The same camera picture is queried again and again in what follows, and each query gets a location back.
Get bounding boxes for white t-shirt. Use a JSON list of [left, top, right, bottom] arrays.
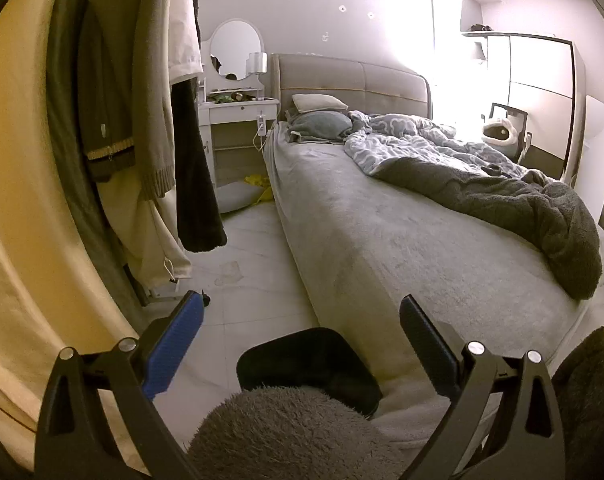
[[169, 0, 205, 82]]

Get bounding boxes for white wardrobe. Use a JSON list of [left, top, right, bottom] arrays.
[[461, 32, 581, 182]]

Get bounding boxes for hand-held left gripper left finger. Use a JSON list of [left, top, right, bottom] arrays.
[[34, 290, 205, 480]]

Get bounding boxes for dark jacket with striped hem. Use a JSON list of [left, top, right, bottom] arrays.
[[76, 0, 143, 184]]

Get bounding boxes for beige long garment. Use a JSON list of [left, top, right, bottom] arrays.
[[96, 170, 193, 292]]

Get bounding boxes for dark long coat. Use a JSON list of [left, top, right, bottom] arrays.
[[172, 75, 229, 254]]

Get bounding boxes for yellow plastic bag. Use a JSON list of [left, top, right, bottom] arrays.
[[244, 174, 276, 207]]

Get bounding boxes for bed with grey sheet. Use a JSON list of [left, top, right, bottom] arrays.
[[262, 120, 604, 448]]

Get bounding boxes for white power strip with cable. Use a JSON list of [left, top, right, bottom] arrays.
[[253, 114, 271, 154]]

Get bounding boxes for hanging clothes on rack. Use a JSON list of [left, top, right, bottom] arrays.
[[44, 0, 148, 307]]

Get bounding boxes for round vanity mirror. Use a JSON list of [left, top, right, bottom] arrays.
[[209, 19, 263, 82]]

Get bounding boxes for beige pillow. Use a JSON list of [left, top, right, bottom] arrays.
[[292, 93, 349, 115]]

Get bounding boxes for blue patterned duvet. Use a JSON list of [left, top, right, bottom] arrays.
[[344, 112, 559, 184]]

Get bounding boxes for grey fuzzy blanket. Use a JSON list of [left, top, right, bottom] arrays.
[[374, 155, 604, 302]]

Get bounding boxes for grey green pillow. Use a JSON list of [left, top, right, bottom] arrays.
[[286, 111, 356, 144]]

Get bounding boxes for white clothes rack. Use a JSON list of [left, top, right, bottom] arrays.
[[146, 280, 213, 309]]

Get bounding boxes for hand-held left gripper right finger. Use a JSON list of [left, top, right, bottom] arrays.
[[399, 294, 568, 480]]

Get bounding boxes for grey cushioned stool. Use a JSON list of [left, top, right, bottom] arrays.
[[217, 180, 269, 214]]

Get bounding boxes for yellow curtain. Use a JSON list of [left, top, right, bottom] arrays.
[[0, 0, 150, 476]]

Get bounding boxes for white cat bed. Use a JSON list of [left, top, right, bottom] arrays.
[[482, 115, 521, 149]]

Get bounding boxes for dark fuzzy clothing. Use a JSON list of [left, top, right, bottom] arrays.
[[551, 325, 604, 480]]

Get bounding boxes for white vanity table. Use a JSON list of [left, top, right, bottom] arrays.
[[197, 89, 281, 189]]

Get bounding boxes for grey fuzzy clothing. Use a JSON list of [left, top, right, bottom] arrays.
[[187, 385, 409, 480]]

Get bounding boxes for olive knitted cardigan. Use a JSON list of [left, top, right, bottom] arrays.
[[132, 0, 181, 202]]

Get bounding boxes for black trash bin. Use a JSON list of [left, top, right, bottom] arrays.
[[236, 327, 384, 419]]

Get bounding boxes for grey padded headboard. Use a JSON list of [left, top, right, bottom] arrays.
[[269, 53, 433, 127]]

